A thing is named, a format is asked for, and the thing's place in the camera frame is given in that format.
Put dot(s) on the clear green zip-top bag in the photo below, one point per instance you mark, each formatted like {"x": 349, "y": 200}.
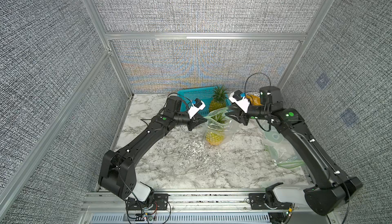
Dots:
{"x": 280, "y": 150}

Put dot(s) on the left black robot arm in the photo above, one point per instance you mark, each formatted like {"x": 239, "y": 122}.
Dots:
{"x": 118, "y": 174}

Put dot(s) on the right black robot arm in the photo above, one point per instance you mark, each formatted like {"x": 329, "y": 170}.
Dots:
{"x": 332, "y": 186}

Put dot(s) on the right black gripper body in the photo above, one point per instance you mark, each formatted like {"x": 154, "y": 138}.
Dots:
{"x": 250, "y": 115}

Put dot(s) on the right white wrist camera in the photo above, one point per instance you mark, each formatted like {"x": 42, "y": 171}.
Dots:
{"x": 239, "y": 98}

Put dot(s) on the teal plastic basket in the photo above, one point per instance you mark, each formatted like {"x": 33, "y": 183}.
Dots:
{"x": 205, "y": 94}

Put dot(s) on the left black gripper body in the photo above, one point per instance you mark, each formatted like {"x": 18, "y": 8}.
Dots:
{"x": 188, "y": 122}

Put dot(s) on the yellow pineapple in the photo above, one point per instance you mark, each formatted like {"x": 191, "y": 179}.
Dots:
{"x": 218, "y": 98}

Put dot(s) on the patterned bowl with yellow food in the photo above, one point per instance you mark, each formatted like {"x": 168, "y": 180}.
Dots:
{"x": 254, "y": 98}

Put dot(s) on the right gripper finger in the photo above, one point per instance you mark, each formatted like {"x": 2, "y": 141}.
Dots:
{"x": 238, "y": 118}
{"x": 233, "y": 109}

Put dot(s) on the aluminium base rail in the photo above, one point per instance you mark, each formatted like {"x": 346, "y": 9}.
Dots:
{"x": 198, "y": 206}

